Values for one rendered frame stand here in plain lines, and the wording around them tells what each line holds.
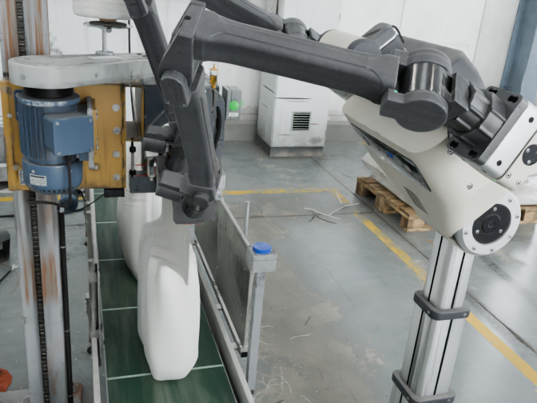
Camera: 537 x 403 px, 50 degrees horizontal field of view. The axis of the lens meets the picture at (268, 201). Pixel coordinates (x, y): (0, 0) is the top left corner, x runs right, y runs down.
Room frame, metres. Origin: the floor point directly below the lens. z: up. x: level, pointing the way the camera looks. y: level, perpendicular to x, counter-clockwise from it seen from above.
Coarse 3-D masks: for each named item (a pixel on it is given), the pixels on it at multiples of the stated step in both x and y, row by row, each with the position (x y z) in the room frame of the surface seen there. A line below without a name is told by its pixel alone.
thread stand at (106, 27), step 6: (84, 24) 1.46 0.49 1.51; (90, 24) 1.47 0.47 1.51; (96, 24) 1.46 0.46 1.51; (102, 24) 1.46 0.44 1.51; (108, 24) 1.46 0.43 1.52; (114, 24) 1.48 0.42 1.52; (120, 24) 1.49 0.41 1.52; (126, 24) 1.51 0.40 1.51; (102, 30) 1.62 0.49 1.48; (108, 30) 1.46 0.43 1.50; (102, 36) 1.62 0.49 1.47; (102, 42) 1.62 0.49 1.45; (102, 48) 1.62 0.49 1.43; (96, 54) 1.61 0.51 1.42; (102, 54) 1.60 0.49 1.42; (108, 54) 1.60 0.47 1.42
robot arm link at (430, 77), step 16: (416, 64) 0.88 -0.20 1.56; (432, 64) 0.88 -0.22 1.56; (400, 80) 0.89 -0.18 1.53; (416, 80) 0.86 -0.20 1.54; (432, 80) 0.85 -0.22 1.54; (448, 80) 0.88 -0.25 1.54; (464, 80) 0.88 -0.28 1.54; (448, 96) 0.85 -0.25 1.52; (464, 96) 0.86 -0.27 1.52; (448, 112) 0.86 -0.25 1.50; (464, 112) 0.85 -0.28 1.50
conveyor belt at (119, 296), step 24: (96, 192) 3.16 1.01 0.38; (96, 216) 2.82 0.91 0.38; (120, 264) 2.32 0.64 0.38; (120, 288) 2.12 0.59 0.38; (120, 312) 1.94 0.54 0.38; (120, 336) 1.78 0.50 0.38; (120, 360) 1.65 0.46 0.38; (144, 360) 1.66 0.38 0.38; (216, 360) 1.69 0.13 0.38; (120, 384) 1.53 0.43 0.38; (144, 384) 1.54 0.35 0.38; (168, 384) 1.55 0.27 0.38; (192, 384) 1.56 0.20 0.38; (216, 384) 1.57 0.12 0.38
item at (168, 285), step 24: (168, 216) 1.65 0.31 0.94; (144, 240) 1.75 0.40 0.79; (168, 240) 1.62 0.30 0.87; (144, 264) 1.67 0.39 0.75; (168, 264) 1.52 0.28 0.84; (192, 264) 1.59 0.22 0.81; (144, 288) 1.65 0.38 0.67; (168, 288) 1.54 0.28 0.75; (192, 288) 1.56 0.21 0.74; (144, 312) 1.63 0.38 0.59; (168, 312) 1.53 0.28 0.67; (192, 312) 1.57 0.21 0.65; (144, 336) 1.63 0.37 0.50; (168, 336) 1.53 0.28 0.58; (192, 336) 1.57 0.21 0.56; (168, 360) 1.54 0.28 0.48; (192, 360) 1.58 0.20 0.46
